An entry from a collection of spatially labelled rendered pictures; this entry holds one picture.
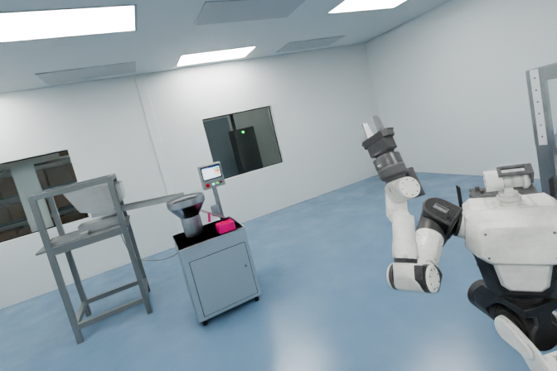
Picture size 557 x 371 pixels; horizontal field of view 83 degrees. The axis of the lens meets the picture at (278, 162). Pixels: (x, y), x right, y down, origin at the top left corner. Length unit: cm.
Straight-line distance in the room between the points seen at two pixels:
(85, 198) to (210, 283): 152
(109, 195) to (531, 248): 336
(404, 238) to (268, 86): 534
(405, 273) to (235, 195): 499
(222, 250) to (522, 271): 235
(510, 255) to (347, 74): 620
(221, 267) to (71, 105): 363
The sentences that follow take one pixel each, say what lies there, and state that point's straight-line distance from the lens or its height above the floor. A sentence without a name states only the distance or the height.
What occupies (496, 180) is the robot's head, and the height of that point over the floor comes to 131.
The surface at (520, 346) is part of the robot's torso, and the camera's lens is 137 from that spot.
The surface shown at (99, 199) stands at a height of 130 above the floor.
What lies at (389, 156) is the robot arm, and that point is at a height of 145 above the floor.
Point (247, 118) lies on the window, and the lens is 600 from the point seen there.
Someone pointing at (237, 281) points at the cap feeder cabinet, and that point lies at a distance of 317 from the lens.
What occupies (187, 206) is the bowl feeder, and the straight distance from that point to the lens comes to 304.
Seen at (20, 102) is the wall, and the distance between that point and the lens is 580.
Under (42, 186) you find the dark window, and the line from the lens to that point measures 582.
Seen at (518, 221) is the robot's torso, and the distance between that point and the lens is 117.
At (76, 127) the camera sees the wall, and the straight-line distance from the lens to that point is 563.
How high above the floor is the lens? 163
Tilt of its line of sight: 7 degrees down
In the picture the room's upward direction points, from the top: 13 degrees counter-clockwise
